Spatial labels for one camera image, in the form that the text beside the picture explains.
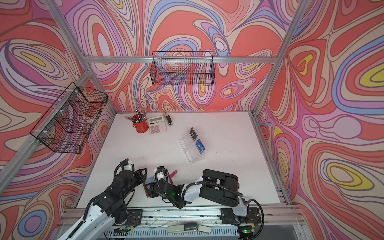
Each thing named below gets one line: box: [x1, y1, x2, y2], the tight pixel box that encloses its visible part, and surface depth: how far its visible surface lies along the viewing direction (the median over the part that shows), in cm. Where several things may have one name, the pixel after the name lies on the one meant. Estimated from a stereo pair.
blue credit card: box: [195, 138, 206, 154], surface depth 92 cm
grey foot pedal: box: [167, 222, 212, 234], surface depth 69 cm
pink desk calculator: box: [148, 115, 167, 136], surface depth 110 cm
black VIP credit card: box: [189, 127, 198, 140], surface depth 98 cm
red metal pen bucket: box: [132, 114, 149, 134], surface depth 109 cm
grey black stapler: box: [163, 112, 173, 127], surface depth 113 cm
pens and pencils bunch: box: [124, 108, 148, 124], surface depth 104 cm
